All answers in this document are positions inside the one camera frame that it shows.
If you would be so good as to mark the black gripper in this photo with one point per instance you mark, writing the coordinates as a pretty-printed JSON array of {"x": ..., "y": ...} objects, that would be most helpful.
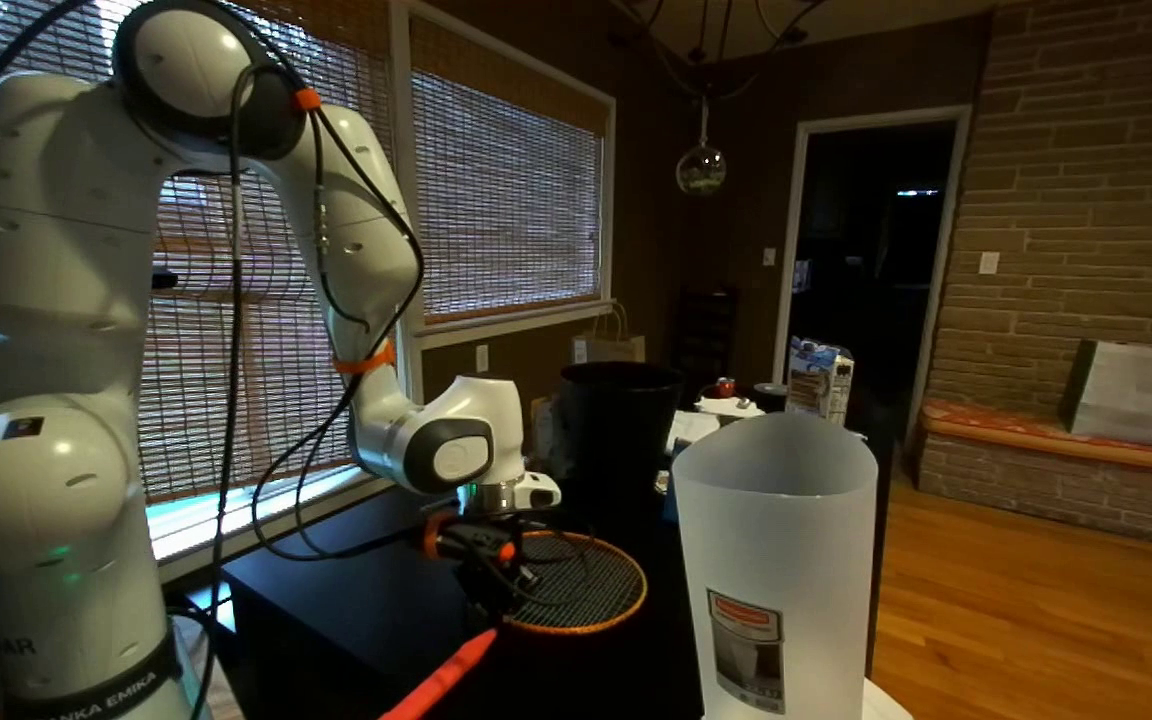
[{"x": 482, "y": 541}]

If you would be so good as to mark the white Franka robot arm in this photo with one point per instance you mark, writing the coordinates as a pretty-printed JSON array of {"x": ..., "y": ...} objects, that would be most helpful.
[{"x": 56, "y": 402}]

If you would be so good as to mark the black plastic bucket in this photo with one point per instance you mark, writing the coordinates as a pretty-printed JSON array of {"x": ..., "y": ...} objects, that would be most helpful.
[{"x": 619, "y": 442}]

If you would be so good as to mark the translucent white plastic pitcher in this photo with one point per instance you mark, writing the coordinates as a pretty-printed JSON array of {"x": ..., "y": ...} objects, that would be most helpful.
[{"x": 778, "y": 562}]

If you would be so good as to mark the large window blind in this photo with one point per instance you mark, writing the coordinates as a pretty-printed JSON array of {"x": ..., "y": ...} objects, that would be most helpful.
[{"x": 241, "y": 360}]

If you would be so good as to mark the small window blind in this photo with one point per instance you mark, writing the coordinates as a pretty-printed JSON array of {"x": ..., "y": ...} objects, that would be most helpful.
[{"x": 509, "y": 201}]

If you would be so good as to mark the hanging glass globe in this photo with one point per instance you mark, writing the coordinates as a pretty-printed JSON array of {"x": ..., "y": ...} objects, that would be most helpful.
[{"x": 701, "y": 169}]

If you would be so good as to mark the brick hearth ledge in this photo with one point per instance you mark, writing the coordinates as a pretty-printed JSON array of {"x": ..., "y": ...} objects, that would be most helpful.
[{"x": 1071, "y": 445}]

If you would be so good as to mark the white box on bench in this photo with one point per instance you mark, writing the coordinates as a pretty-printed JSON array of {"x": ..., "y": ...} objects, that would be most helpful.
[{"x": 1142, "y": 390}]

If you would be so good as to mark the white wall outlet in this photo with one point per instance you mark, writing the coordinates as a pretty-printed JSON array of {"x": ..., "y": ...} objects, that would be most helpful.
[{"x": 482, "y": 359}]

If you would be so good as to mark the white door frame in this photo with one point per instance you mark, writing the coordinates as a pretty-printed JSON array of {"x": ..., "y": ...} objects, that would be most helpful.
[{"x": 788, "y": 240}]

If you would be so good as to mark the white light switch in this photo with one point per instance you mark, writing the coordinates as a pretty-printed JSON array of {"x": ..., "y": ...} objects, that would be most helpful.
[{"x": 988, "y": 261}]

